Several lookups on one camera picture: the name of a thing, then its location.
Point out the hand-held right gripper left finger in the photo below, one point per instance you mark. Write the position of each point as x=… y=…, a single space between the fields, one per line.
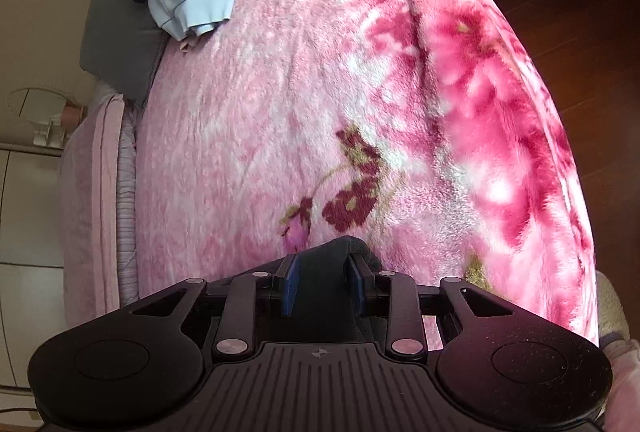
x=290 y=286

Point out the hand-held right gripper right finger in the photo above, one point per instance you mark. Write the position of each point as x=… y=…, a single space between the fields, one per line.
x=356 y=286

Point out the black garment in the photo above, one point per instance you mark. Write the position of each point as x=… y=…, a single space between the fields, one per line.
x=325 y=272

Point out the lilac ruffled bed sheet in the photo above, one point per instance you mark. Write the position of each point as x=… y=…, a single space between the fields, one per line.
x=127 y=212

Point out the pink floral fleece blanket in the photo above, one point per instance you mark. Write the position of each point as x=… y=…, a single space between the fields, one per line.
x=300 y=87

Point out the light pink quilt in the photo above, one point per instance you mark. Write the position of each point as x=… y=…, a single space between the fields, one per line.
x=85 y=212

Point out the fuzzy beige cloth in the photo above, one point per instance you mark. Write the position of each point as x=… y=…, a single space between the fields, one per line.
x=611 y=304

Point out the pink cup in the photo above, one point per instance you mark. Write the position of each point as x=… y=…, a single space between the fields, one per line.
x=75 y=114

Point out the pale pink cloth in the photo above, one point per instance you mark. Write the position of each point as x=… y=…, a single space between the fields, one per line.
x=625 y=377

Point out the grey pillow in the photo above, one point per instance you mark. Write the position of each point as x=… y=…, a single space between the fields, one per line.
x=115 y=47

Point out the white round dish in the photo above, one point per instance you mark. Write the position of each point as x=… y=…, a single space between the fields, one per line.
x=37 y=101

